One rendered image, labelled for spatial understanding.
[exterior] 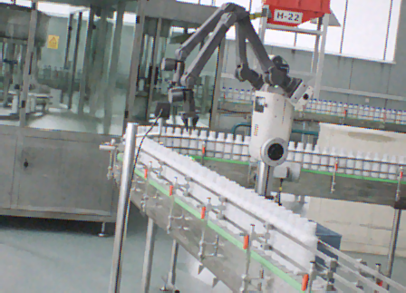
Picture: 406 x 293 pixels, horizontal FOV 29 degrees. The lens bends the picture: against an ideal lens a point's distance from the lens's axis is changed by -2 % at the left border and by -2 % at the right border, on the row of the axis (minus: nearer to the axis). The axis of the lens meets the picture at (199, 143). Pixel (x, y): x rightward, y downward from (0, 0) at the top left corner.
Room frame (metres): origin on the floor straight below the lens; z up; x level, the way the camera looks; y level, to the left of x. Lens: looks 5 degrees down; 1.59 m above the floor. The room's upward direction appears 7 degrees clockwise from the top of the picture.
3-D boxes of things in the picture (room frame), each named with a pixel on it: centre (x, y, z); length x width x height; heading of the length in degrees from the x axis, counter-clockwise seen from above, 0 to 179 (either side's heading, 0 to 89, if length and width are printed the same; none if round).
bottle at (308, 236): (2.35, -0.36, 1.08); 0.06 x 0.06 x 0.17
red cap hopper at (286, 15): (10.64, -1.03, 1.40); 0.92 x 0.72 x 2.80; 90
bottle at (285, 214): (2.52, -0.31, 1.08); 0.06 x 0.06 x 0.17
